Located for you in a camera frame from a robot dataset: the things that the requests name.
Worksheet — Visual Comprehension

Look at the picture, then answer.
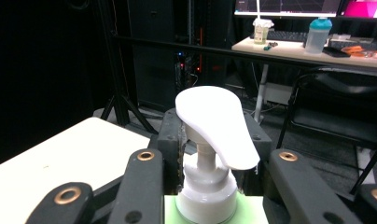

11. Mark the black metal frame crossbar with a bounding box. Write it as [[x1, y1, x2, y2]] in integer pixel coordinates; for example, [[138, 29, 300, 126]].
[[113, 35, 377, 78]]

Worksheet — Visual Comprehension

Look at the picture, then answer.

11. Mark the black computer tower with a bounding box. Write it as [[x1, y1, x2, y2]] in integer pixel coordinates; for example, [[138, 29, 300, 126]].
[[127, 0, 192, 112]]

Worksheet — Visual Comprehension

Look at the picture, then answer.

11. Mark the small teal object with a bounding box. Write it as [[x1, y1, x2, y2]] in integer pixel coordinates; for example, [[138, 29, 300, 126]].
[[263, 41, 280, 51]]

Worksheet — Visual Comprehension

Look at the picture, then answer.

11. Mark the pink screen monitor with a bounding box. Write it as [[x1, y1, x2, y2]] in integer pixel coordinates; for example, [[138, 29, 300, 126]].
[[342, 0, 377, 20]]

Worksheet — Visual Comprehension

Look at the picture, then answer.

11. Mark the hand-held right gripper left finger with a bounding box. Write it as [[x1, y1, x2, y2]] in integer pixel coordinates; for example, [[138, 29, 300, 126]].
[[157, 107, 189, 196]]

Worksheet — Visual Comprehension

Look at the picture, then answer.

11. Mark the black metal frame post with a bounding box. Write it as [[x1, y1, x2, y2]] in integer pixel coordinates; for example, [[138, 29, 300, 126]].
[[96, 0, 158, 135]]

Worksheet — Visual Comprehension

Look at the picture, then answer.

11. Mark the orange object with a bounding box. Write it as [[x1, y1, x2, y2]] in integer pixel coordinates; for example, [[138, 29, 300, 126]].
[[340, 45, 377, 61]]

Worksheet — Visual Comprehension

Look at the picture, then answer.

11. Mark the white desk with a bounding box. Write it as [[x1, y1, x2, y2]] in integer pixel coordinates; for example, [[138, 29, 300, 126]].
[[231, 36, 377, 125]]

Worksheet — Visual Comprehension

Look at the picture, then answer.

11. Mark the green pump bottle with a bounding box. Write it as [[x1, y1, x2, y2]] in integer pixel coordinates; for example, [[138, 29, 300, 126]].
[[163, 85, 271, 224]]

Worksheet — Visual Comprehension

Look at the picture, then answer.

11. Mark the black phone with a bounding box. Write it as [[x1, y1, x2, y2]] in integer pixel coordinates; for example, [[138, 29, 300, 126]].
[[322, 46, 353, 59]]

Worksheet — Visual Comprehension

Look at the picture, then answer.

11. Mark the computer monitor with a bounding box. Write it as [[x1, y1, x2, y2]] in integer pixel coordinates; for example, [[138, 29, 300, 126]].
[[233, 0, 346, 19]]

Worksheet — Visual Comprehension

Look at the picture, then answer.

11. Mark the black chair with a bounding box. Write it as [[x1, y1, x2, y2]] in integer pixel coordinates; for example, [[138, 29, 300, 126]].
[[275, 66, 377, 196]]

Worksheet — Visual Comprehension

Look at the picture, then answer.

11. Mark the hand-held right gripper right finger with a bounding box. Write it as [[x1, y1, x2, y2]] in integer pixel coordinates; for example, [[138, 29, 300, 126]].
[[236, 112, 273, 196]]

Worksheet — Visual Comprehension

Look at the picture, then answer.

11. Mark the shaker bottle with teal lid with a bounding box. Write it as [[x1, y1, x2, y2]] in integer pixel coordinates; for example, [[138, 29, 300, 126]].
[[303, 17, 333, 56]]

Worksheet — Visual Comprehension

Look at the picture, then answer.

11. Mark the black keyboard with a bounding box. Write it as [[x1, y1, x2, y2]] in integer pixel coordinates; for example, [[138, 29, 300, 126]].
[[250, 28, 310, 43]]

